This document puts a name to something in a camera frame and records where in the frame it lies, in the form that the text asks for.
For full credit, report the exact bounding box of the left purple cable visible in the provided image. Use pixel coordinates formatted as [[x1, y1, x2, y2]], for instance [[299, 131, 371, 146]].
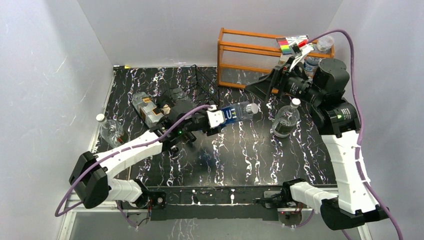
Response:
[[54, 104, 213, 218]]

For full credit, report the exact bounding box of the brown book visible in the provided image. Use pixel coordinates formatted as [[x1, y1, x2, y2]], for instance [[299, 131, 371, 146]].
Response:
[[86, 152, 132, 181]]

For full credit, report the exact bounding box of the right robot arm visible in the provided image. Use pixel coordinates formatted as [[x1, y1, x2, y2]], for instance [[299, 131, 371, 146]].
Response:
[[245, 58, 389, 230]]

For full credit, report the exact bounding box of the dark green wine bottle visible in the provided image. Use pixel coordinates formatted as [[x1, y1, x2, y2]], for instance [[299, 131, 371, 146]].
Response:
[[170, 145, 180, 154]]

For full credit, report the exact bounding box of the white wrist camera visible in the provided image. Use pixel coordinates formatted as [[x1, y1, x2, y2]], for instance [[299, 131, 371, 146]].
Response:
[[286, 39, 314, 72], [206, 105, 226, 129]]

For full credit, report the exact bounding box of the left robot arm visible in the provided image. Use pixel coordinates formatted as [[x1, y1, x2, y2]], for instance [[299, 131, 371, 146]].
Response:
[[69, 104, 226, 209]]

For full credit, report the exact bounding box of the clear plastic lidded cup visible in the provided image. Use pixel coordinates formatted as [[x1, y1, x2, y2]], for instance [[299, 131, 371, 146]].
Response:
[[315, 35, 335, 54]]

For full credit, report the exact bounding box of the clear square liquor bottle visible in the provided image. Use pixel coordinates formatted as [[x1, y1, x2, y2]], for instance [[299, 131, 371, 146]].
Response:
[[131, 92, 164, 129]]

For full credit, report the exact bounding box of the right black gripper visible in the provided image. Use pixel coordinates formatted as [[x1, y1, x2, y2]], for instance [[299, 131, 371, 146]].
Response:
[[244, 56, 323, 105]]

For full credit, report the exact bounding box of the black base frame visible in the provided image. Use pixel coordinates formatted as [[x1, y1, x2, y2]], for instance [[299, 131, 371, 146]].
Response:
[[151, 185, 296, 221]]

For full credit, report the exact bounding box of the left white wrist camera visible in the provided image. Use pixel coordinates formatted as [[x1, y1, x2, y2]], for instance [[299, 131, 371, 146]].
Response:
[[206, 105, 226, 129]]

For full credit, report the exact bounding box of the purple cable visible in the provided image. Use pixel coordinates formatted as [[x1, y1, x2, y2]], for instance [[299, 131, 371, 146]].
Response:
[[54, 104, 213, 218], [306, 29, 404, 240]]

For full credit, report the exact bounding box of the blue label plastic jar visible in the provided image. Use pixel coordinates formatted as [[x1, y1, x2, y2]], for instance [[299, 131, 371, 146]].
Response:
[[303, 56, 321, 78]]

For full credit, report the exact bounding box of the clear round silver-cap bottle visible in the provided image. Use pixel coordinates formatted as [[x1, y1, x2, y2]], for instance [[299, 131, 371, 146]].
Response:
[[271, 98, 301, 138]]

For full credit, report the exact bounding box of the coloured marker pen pack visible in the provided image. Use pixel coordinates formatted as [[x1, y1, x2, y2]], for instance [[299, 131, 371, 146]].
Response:
[[275, 34, 309, 55]]

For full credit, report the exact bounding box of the orange wooden shelf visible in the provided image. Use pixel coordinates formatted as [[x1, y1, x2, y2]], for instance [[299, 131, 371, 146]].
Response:
[[217, 27, 335, 95]]

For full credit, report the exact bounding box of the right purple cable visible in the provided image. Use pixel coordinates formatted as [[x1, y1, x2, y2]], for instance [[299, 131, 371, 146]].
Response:
[[306, 29, 404, 240]]

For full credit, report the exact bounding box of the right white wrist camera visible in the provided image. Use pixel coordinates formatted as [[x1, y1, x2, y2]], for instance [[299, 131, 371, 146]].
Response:
[[286, 39, 314, 72]]

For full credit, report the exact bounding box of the clear round flask bottle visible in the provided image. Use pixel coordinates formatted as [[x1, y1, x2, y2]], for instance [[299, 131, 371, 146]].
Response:
[[96, 113, 130, 149]]

